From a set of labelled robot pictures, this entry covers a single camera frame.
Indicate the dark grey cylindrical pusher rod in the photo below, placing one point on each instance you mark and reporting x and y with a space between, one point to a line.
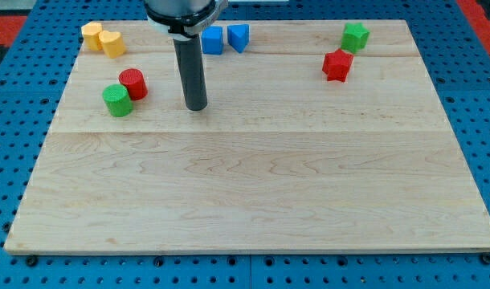
190 65

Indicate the wooden board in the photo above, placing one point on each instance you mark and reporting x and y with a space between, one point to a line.
281 161

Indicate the red star block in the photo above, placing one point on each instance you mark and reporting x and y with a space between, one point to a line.
337 65

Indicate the green star block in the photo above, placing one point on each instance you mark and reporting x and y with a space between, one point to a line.
355 37

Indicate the blue cube block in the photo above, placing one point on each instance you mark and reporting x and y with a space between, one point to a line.
212 40

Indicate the blue triangle block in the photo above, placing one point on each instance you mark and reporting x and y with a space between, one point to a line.
238 36

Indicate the red cylinder block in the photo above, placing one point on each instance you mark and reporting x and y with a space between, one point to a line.
134 81

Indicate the yellow heart block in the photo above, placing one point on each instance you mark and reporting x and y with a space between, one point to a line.
112 42

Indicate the green cylinder block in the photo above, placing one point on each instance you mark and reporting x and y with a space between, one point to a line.
117 100

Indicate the yellow hexagon block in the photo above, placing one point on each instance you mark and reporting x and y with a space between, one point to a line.
90 33

